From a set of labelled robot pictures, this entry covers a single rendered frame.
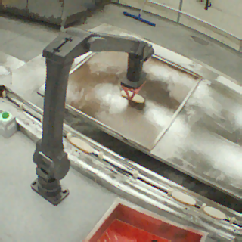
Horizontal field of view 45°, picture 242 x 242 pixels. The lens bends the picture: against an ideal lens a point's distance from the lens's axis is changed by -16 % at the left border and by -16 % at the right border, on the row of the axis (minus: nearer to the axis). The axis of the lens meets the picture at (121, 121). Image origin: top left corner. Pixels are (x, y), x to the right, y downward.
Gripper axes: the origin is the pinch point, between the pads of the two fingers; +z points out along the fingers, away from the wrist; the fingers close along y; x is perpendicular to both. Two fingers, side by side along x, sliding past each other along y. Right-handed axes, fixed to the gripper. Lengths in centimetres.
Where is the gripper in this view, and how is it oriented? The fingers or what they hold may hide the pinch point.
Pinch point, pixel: (132, 94)
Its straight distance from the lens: 133.5
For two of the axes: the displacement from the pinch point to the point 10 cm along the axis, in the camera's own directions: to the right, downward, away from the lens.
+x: 8.6, 4.0, -3.1
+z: -0.4, 6.7, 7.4
